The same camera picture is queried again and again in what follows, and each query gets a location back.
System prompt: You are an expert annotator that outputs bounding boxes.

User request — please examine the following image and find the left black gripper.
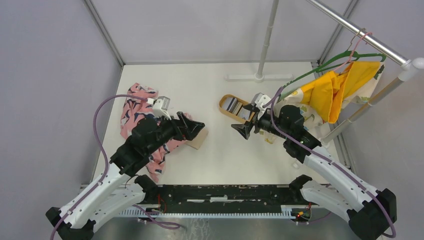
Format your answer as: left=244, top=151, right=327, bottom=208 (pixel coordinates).
left=146, top=111, right=205, bottom=155

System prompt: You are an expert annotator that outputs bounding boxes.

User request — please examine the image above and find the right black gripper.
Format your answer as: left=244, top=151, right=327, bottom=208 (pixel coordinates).
left=231, top=103, right=290, bottom=140

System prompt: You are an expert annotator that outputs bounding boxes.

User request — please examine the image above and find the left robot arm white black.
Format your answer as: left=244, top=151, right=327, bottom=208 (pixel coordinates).
left=46, top=111, right=205, bottom=240

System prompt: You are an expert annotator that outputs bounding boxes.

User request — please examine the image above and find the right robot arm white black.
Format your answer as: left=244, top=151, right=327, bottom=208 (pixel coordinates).
left=232, top=104, right=397, bottom=240

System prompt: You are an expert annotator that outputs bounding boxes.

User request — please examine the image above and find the oval wooden card tray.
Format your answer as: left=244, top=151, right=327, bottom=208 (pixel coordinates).
left=218, top=94, right=258, bottom=125

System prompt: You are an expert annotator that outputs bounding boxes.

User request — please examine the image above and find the white rack pole with base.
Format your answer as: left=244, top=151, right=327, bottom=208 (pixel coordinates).
left=224, top=0, right=294, bottom=83

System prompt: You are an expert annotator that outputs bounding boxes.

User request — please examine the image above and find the pink patterned garment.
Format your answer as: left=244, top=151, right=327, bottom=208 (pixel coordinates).
left=119, top=82, right=195, bottom=184

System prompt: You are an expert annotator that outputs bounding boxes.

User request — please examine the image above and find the yellow dinosaur print garment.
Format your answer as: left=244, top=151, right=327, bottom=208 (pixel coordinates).
left=273, top=61, right=385, bottom=130

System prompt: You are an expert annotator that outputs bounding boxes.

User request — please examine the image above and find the pink clothes hanger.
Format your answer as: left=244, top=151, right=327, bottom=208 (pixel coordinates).
left=333, top=32, right=373, bottom=73

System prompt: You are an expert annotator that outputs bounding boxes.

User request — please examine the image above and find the green clothes hanger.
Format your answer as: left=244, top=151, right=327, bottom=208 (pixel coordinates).
left=277, top=50, right=387, bottom=100

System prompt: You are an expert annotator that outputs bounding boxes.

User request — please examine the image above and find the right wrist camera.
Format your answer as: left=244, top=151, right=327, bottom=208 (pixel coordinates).
left=251, top=92, right=272, bottom=120

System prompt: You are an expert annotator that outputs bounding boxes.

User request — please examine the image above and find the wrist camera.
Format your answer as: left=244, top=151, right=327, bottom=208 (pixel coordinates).
left=251, top=92, right=272, bottom=120
left=147, top=96, right=172, bottom=120

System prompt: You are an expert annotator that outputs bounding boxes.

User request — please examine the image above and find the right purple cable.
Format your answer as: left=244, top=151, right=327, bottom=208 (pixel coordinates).
left=263, top=86, right=397, bottom=239

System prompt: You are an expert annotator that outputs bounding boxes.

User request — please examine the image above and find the purple cable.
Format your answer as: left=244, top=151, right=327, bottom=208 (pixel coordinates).
left=263, top=86, right=397, bottom=239
left=49, top=94, right=182, bottom=240

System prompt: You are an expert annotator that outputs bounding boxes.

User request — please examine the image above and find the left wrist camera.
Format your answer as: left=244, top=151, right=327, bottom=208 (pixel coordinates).
left=147, top=96, right=172, bottom=120

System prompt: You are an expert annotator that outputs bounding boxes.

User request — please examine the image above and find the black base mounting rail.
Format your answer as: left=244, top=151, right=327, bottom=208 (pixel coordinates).
left=125, top=184, right=323, bottom=215

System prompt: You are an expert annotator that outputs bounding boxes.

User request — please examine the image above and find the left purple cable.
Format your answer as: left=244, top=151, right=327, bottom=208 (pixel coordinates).
left=49, top=94, right=182, bottom=240

